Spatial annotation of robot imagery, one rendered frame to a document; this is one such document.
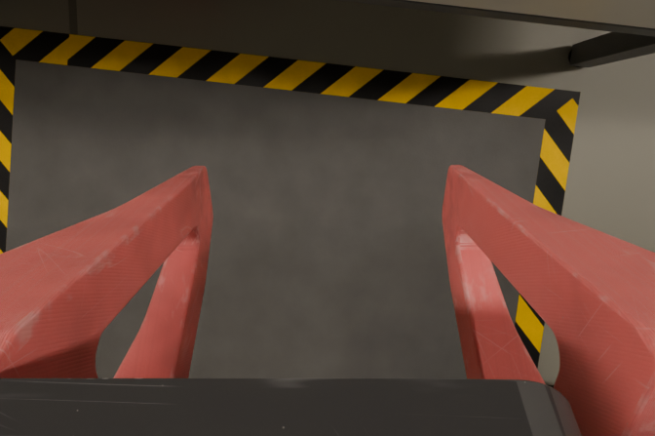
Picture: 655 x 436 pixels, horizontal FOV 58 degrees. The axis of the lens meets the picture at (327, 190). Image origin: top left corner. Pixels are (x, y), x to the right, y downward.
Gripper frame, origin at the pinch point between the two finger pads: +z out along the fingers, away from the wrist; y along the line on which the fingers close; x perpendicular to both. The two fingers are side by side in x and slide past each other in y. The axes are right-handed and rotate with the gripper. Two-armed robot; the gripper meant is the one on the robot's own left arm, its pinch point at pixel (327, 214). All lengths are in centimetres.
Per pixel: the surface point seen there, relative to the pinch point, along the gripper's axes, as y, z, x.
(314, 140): 3, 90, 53
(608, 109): -55, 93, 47
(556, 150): -45, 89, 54
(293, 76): 7, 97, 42
